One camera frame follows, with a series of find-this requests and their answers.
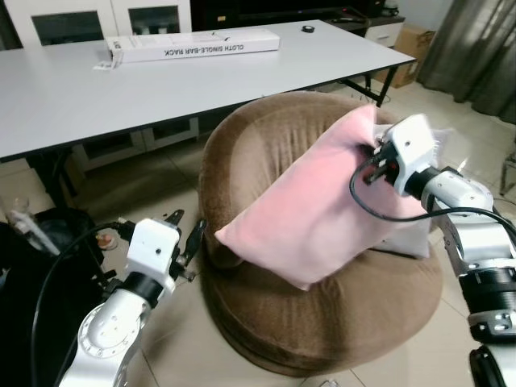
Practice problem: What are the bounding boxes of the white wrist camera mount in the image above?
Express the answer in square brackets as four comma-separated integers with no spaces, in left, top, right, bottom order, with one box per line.
[379,113,440,198]
[125,218,182,279]

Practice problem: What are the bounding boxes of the white drawer unit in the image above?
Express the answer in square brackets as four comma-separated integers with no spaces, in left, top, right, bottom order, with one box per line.
[364,20,404,48]

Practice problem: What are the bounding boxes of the metal chair frame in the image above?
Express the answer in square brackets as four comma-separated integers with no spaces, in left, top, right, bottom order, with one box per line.
[500,153,516,196]

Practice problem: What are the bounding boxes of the brown round sofa chair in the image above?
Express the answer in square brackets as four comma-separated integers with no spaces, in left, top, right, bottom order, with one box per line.
[198,90,444,378]

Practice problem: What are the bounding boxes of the grey curtain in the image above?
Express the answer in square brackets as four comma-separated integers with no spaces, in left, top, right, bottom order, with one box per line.
[415,0,516,123]

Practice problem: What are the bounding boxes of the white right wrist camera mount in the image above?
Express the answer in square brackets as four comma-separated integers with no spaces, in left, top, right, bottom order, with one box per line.
[379,113,440,198]

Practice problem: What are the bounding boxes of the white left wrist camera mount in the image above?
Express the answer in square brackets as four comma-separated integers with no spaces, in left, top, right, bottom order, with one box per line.
[125,218,182,279]

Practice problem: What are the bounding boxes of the white item on bag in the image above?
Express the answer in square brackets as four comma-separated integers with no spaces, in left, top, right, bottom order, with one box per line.
[4,210,49,252]

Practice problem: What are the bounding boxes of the long white rack box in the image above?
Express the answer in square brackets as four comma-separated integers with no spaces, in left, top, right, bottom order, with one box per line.
[107,28,281,67]

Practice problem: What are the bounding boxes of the black bag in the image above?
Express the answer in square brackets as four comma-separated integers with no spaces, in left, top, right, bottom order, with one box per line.
[0,208,110,387]

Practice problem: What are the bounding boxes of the white cabinet with glass doors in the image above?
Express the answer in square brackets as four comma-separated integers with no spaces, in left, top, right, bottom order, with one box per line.
[4,0,202,174]

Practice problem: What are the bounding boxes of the grey pillow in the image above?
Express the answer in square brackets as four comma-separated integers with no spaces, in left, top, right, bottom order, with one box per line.
[367,125,452,259]

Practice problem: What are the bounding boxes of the small orange item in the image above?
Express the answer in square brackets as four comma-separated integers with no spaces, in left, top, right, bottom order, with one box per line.
[93,230,119,248]

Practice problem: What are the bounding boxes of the dark tv stand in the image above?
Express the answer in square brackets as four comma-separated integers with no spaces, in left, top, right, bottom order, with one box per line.
[192,0,406,33]

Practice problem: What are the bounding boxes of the pink pillow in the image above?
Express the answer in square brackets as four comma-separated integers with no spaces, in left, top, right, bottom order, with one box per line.
[214,103,428,291]

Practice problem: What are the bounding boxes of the brown cardboard box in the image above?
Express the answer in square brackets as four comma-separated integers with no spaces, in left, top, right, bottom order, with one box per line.
[375,26,436,88]

